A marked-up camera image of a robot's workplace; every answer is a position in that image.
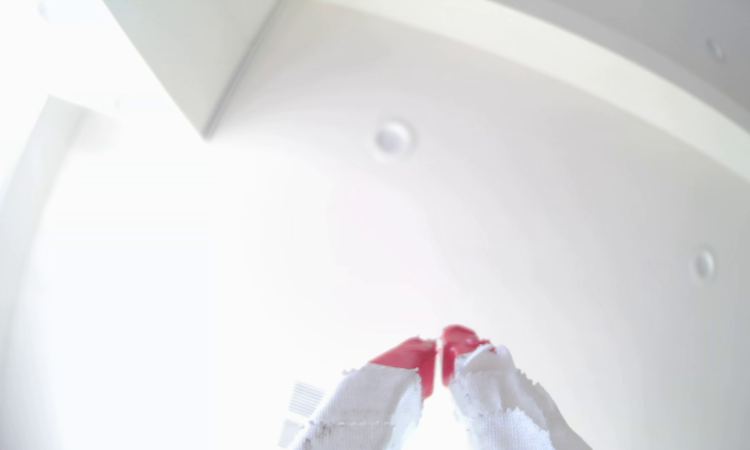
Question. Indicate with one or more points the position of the white slatted air vent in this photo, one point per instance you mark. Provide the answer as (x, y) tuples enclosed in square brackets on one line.
[(305, 400)]

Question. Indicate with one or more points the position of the round recessed ceiling light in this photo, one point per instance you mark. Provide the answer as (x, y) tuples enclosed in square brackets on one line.
[(392, 137), (703, 264)]

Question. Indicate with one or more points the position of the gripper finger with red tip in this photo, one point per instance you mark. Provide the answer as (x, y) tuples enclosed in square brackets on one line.
[(500, 406), (368, 406)]

